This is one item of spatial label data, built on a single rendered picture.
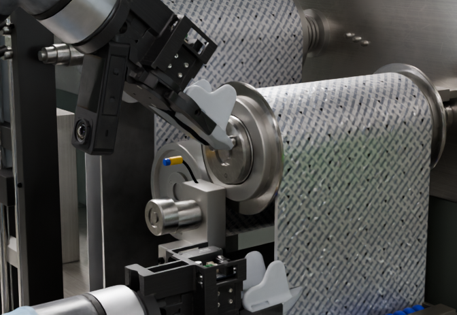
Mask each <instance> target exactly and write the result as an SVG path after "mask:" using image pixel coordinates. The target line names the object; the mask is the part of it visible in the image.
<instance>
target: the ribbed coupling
mask: <svg viewBox="0 0 457 315"><path fill-rule="evenodd" d="M303 12H304V14H305V17H306V21H307V27H308V33H309V45H308V51H307V57H316V56H320V55H322V54H323V53H324V52H325V51H326V49H327V47H328V44H329V41H330V28H329V24H328V21H327V19H326V17H325V15H324V14H323V13H322V12H321V11H319V10H316V9H310V10H303Z"/></svg>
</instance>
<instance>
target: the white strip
mask: <svg viewBox="0 0 457 315"><path fill-rule="evenodd" d="M85 164H86V207H87V228H88V270H89V291H90V292H93V291H97V290H101V289H103V247H102V223H101V176H100V156H97V155H89V154H87V153H85Z"/></svg>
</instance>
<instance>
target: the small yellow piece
mask: <svg viewBox="0 0 457 315"><path fill-rule="evenodd" d="M182 163H183V164H184V165H185V166H186V168H187V169H188V171H189V172H190V175H191V177H192V179H193V181H194V183H197V184H198V182H197V180H196V178H195V176H194V174H193V172H192V170H191V168H190V167H189V165H188V164H187V163H186V162H185V161H184V160H183V159H182V157H181V156H175V157H170V158H168V159H163V165H164V166H168V165H178V164H182Z"/></svg>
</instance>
